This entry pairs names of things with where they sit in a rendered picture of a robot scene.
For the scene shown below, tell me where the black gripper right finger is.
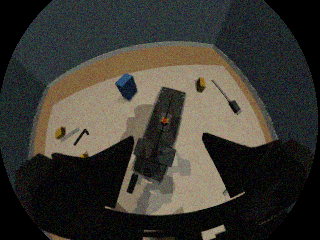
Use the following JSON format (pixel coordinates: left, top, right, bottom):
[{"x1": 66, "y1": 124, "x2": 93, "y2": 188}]
[{"x1": 201, "y1": 132, "x2": 283, "y2": 199}]

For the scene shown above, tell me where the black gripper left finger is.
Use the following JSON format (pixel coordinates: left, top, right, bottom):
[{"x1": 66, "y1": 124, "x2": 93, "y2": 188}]
[{"x1": 51, "y1": 136, "x2": 135, "y2": 208}]

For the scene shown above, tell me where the blue cube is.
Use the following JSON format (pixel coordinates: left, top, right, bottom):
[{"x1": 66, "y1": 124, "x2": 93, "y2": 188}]
[{"x1": 116, "y1": 73, "x2": 137, "y2": 100}]

